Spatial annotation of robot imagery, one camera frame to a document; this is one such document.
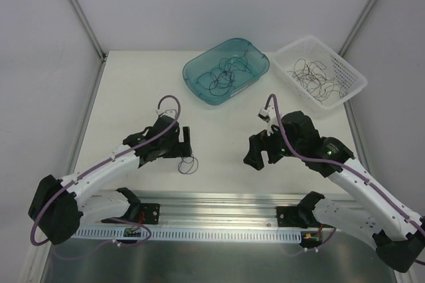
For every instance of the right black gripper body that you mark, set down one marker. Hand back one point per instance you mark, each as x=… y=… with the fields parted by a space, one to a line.
x=265 y=149

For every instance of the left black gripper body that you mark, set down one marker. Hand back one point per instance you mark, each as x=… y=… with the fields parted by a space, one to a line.
x=179 y=145

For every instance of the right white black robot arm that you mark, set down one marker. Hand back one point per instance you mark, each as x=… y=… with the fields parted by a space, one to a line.
x=390 y=228

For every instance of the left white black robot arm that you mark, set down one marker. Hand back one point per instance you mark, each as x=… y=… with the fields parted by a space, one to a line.
x=60 y=206

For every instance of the teal transparent plastic tub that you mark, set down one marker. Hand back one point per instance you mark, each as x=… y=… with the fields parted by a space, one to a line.
x=225 y=70

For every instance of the white perforated plastic basket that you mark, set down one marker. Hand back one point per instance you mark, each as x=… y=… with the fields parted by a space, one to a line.
x=318 y=76

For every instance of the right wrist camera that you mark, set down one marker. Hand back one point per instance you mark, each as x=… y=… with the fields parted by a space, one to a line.
x=269 y=116

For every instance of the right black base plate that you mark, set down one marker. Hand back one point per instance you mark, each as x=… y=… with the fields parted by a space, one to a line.
x=294 y=216

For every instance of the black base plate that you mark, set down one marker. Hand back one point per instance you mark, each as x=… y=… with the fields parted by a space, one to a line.
x=294 y=216
x=149 y=212

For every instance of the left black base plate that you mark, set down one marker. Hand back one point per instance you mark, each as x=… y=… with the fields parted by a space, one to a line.
x=149 y=212

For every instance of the white slotted cable duct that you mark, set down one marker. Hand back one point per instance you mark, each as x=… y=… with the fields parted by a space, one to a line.
x=187 y=234

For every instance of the aluminium mounting rail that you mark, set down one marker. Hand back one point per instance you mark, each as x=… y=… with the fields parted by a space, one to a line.
x=218 y=210

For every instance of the right aluminium frame post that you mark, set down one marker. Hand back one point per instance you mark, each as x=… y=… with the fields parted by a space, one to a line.
x=357 y=26

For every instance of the aluminium frame post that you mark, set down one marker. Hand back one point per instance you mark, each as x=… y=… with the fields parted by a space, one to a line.
x=357 y=26
x=83 y=20

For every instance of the left aluminium frame post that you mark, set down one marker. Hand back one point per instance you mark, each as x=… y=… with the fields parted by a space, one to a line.
x=83 y=20

